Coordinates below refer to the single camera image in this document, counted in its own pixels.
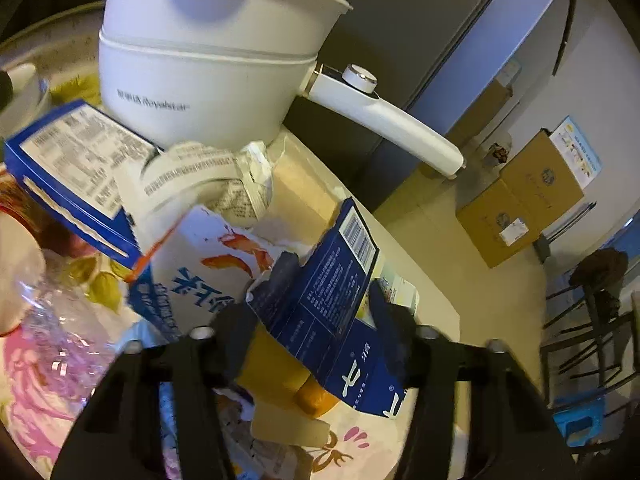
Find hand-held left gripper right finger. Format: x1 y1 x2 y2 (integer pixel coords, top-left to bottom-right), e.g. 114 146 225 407
367 280 578 480

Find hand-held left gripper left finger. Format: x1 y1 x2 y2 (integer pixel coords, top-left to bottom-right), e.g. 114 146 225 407
50 302 261 480

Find yellow snack wrapper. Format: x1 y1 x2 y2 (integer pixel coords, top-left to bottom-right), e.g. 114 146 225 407
235 330 341 418

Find white snack bag orange print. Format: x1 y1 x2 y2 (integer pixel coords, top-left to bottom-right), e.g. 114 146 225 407
127 205 281 346

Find torn blue carton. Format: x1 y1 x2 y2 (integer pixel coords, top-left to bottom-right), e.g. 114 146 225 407
245 197 421 418

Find clear plastic bottle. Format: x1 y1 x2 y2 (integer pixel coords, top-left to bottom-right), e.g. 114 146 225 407
0 260 151 411

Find small white carton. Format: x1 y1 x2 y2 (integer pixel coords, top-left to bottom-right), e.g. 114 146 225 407
370 260 418 321

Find floral tablecloth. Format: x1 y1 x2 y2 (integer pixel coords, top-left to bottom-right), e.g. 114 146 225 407
0 0 461 480

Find cardboard box with white label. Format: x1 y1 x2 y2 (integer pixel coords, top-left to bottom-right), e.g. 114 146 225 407
455 177 543 268

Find crumpled printed paper wrapper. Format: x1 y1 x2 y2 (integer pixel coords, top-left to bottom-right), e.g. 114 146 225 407
112 140 276 256

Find black chair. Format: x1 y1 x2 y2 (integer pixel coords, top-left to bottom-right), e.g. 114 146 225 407
542 247 640 411

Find blue stool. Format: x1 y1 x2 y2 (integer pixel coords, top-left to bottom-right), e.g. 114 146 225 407
550 395 608 441

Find plain cardboard box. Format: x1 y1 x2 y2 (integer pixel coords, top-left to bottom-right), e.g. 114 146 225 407
500 130 586 233

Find brown cloth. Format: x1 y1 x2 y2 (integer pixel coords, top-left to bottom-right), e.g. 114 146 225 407
570 249 628 286

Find blue box with white label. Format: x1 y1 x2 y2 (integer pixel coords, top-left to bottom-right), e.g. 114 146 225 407
4 100 166 271

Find white electric cooking pot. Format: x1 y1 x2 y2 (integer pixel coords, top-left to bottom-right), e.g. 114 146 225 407
97 0 466 181

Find grey refrigerator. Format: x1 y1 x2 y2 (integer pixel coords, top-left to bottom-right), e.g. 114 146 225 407
270 0 573 211

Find white bowl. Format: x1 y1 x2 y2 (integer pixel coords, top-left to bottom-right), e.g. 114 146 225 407
0 62 51 131

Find wall poster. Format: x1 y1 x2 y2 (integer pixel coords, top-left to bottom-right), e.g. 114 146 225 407
550 116 603 191

